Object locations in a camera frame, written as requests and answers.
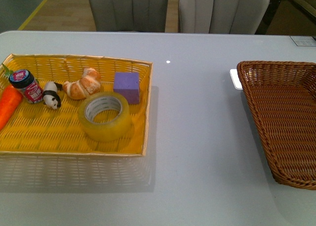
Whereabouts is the brown wicker basket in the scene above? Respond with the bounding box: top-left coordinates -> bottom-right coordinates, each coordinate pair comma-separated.
237,61 -> 316,190

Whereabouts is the toy panda figure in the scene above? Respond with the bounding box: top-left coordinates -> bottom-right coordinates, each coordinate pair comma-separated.
43,81 -> 63,110

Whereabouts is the white card on table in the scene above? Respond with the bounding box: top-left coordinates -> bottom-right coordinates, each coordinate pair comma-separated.
230,69 -> 242,90

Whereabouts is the yellow woven basket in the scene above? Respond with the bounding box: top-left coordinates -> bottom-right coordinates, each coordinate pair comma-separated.
0,54 -> 154,192

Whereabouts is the label sticker on table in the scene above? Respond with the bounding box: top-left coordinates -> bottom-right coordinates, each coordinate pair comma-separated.
290,36 -> 316,47

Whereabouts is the small red label jar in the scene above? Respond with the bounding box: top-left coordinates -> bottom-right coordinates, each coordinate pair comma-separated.
9,69 -> 43,104

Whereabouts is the toy croissant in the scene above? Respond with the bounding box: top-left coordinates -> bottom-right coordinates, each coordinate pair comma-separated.
62,68 -> 101,100

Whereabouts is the grey chair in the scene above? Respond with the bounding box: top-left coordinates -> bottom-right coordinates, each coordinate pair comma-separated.
178,0 -> 270,35
89,0 -> 168,33

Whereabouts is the grey chair right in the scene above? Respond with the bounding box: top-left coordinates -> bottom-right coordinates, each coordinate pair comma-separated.
178,0 -> 270,35

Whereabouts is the purple foam cube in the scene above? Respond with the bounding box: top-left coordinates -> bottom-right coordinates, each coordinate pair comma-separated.
113,72 -> 140,104

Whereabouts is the grey chair left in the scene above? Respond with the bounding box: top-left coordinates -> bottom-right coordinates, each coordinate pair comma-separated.
89,0 -> 168,33

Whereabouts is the orange toy carrot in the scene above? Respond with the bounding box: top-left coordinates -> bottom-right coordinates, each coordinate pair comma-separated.
0,83 -> 23,130

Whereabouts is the clear yellowish tape roll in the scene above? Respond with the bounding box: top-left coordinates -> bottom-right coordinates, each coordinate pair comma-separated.
78,91 -> 132,142

